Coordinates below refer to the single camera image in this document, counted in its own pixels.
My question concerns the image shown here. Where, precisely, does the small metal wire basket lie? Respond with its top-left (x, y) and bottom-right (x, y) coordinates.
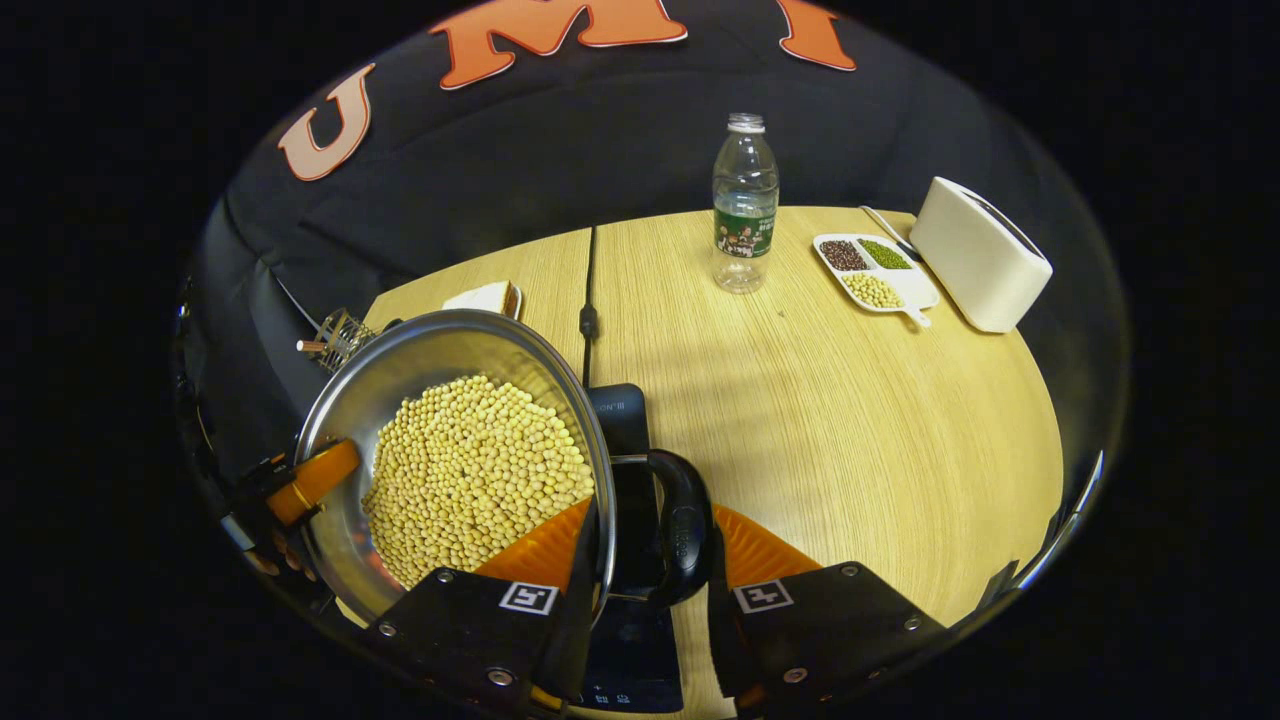
top-left (296, 307), bottom-right (401, 373)

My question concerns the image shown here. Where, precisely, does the pile of soybeans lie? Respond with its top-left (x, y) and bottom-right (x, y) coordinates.
top-left (360, 375), bottom-right (596, 591)

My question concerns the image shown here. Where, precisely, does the clear plastic water bottle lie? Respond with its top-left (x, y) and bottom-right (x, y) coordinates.
top-left (711, 112), bottom-right (780, 295)

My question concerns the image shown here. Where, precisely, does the small heap of yellow beans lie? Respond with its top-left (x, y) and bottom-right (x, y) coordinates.
top-left (842, 272), bottom-right (904, 309)

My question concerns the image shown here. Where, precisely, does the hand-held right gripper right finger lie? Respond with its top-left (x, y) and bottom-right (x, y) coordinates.
top-left (705, 503), bottom-right (949, 716)

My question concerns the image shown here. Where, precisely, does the sandwich with lettuce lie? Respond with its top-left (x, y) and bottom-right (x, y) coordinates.
top-left (443, 281), bottom-right (521, 321)

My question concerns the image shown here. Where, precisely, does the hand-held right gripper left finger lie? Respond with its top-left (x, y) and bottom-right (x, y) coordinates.
top-left (362, 497), bottom-right (603, 713)

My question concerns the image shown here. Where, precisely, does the steel pot with black handles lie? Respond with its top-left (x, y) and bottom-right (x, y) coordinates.
top-left (293, 308), bottom-right (717, 626)

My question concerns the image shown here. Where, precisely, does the white divided tray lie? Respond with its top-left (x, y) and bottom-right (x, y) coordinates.
top-left (812, 232), bottom-right (941, 329)

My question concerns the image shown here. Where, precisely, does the black cooktop power cable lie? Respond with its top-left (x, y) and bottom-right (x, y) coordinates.
top-left (578, 228), bottom-right (601, 386)

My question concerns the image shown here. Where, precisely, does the black induction cooktop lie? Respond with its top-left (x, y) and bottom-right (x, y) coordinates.
top-left (560, 383), bottom-right (686, 714)

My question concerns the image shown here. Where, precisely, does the thin silver utensil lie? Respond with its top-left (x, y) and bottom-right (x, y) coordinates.
top-left (860, 205), bottom-right (923, 263)

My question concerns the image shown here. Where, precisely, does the white toaster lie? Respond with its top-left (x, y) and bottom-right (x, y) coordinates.
top-left (908, 177), bottom-right (1054, 334)

